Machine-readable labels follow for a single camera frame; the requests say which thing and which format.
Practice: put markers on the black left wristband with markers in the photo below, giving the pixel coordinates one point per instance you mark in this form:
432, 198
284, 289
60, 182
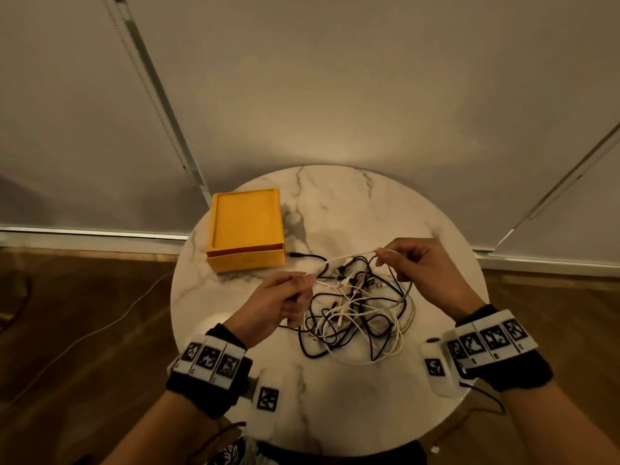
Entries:
208, 397

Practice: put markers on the person's left forearm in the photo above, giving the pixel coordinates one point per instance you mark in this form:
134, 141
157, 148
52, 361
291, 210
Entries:
164, 431

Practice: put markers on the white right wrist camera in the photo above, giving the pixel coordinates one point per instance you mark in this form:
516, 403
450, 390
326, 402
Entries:
436, 368

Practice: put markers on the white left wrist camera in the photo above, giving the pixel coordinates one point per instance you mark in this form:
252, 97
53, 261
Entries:
266, 399

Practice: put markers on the metal bottom rail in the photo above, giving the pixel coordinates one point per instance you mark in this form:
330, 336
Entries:
97, 234
557, 266

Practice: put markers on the black right wristband with markers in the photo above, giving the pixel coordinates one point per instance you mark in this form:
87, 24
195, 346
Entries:
523, 372

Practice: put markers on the person's right hand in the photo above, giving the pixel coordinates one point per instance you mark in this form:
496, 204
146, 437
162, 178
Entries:
431, 276

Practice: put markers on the person's right forearm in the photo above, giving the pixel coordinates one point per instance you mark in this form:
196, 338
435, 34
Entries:
557, 426

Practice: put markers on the person's left hand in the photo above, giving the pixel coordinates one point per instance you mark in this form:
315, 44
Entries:
271, 305

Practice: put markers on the black wristband with markers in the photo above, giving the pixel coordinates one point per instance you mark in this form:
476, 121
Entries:
208, 397
523, 372

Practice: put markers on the metal blind track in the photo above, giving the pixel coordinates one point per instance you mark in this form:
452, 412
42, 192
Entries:
158, 91
557, 190

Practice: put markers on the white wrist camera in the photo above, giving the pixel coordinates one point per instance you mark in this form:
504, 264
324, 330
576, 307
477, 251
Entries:
436, 368
266, 399

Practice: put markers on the yellow box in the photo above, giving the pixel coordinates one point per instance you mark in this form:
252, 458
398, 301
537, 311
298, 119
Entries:
247, 222

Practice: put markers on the white marble table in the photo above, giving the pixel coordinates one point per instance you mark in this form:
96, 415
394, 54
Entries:
363, 213

